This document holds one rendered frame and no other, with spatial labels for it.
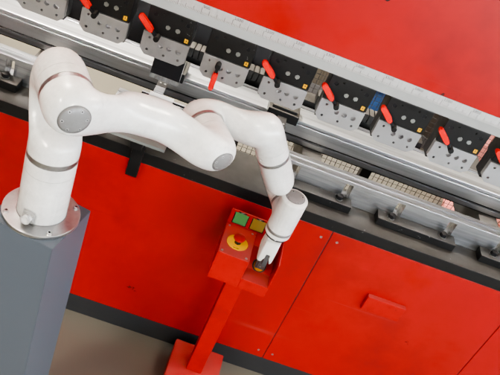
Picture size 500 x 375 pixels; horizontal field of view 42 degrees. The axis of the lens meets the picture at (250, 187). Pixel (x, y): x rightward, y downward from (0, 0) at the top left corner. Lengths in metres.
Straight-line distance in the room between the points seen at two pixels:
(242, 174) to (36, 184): 0.90
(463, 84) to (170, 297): 1.33
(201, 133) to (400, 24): 0.76
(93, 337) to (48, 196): 1.24
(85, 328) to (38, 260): 1.12
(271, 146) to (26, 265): 0.68
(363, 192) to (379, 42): 0.56
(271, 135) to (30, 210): 0.62
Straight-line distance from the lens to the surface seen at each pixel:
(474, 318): 2.61
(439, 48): 2.09
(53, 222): 1.67
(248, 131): 1.69
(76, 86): 1.41
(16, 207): 1.70
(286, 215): 1.96
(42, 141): 1.53
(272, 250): 2.06
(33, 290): 1.77
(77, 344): 2.73
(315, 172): 2.30
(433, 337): 2.67
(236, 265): 2.12
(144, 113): 1.53
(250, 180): 2.27
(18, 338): 1.93
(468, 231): 2.48
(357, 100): 2.15
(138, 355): 2.75
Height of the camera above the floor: 2.16
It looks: 35 degrees down
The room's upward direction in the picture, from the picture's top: 24 degrees clockwise
